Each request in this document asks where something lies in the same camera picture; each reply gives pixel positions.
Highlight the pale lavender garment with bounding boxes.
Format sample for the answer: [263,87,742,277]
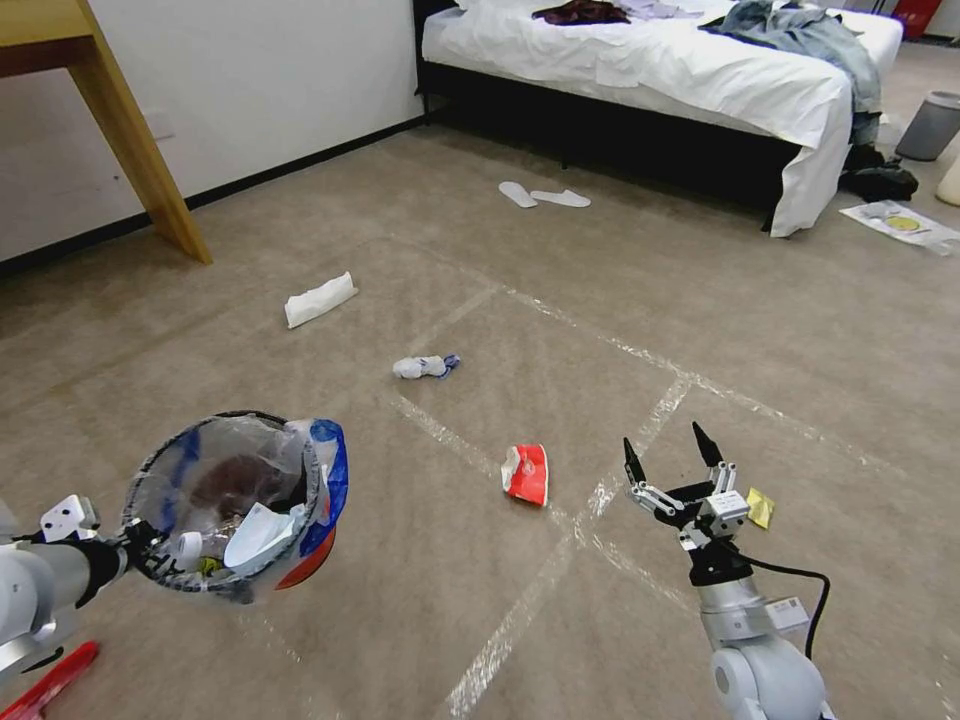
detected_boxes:
[616,0,727,22]

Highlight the dark clothes pile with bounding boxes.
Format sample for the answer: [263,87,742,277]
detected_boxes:
[838,140,921,205]

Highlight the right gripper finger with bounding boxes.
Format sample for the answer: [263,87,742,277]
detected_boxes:
[622,437,685,520]
[691,420,741,498]

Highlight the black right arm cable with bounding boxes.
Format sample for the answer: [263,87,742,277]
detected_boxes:
[738,553,833,663]

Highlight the black mesh trash bin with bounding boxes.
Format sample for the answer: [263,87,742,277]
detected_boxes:
[119,410,339,606]

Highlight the blue denim jeans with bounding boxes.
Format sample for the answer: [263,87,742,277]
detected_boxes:
[698,0,885,148]

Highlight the white folded tissue pack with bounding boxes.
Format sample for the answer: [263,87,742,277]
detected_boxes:
[284,270,360,331]

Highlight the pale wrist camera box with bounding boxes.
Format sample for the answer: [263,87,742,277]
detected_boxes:
[707,490,752,523]

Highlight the white crumpled paper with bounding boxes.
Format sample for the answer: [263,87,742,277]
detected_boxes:
[223,500,304,570]

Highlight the grey round waste bin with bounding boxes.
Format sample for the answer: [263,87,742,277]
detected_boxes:
[893,89,960,163]

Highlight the wooden table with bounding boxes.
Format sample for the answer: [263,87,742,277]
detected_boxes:
[0,0,214,266]

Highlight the black bed frame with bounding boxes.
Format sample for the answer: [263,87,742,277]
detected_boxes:
[413,0,804,232]

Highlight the clear plastic bottle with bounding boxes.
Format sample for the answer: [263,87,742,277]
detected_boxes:
[176,530,228,580]

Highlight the dark red garment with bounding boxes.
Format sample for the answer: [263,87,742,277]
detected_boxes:
[531,0,633,26]

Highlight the crumpled white blue wrapper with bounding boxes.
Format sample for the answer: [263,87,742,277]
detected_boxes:
[392,353,463,382]

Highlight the white bed sheet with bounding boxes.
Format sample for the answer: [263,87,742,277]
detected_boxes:
[421,0,905,239]

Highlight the clear printed plastic bin liner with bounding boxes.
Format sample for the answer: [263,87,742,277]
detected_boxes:
[138,414,352,604]

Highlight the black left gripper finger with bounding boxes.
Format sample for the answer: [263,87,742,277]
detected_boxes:
[121,518,163,558]

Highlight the white rounded container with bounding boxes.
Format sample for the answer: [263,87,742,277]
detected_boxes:
[934,140,960,208]

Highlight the small yellow packet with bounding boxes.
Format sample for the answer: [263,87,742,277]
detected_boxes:
[745,486,778,531]

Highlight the red plastic object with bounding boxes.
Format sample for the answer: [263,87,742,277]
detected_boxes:
[0,640,101,720]

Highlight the red box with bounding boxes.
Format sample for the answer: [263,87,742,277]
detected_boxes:
[893,0,943,40]

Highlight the red snack bag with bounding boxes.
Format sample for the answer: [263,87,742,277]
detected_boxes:
[500,443,553,506]

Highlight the clear bag with yellow disc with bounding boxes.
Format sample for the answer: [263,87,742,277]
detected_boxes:
[839,199,960,259]

